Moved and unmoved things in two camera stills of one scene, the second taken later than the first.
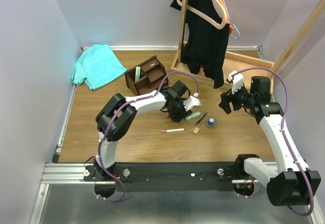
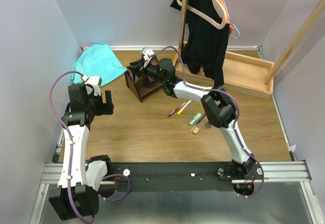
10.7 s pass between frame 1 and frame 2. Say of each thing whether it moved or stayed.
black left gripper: moved
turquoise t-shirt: stayed
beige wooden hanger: stayed
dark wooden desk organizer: stayed
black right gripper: moved
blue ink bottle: stayed
